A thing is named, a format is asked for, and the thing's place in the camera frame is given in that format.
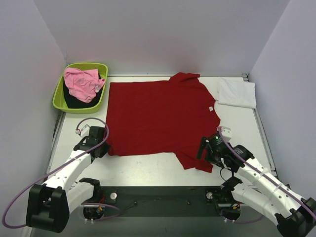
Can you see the aluminium table edge rail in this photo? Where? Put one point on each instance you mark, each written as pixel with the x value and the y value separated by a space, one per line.
pixel 255 139

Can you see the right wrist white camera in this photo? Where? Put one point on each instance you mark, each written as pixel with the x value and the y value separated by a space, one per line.
pixel 226 133

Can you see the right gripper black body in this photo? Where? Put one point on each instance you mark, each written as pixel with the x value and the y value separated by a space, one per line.
pixel 206 151

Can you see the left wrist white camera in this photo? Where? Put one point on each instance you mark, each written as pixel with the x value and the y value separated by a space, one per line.
pixel 84 131

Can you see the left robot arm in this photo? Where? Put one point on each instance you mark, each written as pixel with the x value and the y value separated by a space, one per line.
pixel 51 203

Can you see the folded white t-shirt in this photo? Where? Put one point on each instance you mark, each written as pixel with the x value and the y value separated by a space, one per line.
pixel 236 93

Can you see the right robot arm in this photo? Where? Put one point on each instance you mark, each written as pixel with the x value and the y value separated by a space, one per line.
pixel 252 184

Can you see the black t-shirt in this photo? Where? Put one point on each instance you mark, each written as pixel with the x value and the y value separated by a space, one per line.
pixel 72 102

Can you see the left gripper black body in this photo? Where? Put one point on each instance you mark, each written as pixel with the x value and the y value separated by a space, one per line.
pixel 101 150

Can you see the wrist white camera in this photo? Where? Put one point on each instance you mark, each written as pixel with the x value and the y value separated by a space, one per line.
pixel 226 133
pixel 84 131

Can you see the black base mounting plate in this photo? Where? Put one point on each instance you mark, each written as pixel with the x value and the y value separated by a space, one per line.
pixel 181 201

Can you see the pink t-shirt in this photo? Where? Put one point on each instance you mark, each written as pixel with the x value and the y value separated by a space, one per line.
pixel 83 85

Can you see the red t-shirt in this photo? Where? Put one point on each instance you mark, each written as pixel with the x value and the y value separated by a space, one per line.
pixel 165 116

